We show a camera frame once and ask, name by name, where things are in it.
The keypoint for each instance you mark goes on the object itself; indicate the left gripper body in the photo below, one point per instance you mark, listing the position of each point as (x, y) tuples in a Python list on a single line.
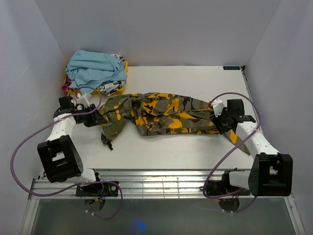
[(88, 119)]

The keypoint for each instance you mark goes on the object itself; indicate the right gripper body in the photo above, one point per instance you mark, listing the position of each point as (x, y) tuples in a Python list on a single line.
[(220, 122)]

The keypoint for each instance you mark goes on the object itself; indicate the yellow camouflage trousers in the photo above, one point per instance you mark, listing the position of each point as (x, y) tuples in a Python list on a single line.
[(156, 114)]

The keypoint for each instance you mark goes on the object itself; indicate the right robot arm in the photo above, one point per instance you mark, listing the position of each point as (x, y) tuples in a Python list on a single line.
[(271, 171)]

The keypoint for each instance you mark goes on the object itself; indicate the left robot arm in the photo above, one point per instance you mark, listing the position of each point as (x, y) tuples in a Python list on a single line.
[(59, 156)]

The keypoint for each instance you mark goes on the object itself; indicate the pink patterned garment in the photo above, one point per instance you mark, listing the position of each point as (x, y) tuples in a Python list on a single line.
[(65, 87)]

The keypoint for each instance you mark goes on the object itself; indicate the black white printed garment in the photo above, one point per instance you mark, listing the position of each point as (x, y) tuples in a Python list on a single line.
[(115, 87)]

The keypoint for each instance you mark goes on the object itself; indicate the yellow tray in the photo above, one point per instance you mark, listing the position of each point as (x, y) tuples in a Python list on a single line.
[(117, 89)]

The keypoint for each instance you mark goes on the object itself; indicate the light blue cloth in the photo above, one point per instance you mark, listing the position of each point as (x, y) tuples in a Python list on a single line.
[(95, 71)]

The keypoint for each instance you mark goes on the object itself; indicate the blue table label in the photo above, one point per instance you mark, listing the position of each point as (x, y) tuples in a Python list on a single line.
[(229, 68)]

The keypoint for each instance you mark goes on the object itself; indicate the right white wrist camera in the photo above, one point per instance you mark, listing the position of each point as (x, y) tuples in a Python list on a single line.
[(217, 106)]

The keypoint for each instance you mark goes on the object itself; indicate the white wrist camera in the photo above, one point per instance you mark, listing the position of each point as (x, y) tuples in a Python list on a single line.
[(217, 106), (83, 99)]

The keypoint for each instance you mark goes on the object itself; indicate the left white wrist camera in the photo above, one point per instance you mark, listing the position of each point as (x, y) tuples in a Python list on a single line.
[(83, 99)]

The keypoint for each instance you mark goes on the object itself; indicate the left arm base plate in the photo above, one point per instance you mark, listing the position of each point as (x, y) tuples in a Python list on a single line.
[(97, 190)]

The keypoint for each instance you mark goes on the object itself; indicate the aluminium table edge rail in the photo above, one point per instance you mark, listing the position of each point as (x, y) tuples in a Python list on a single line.
[(177, 184)]

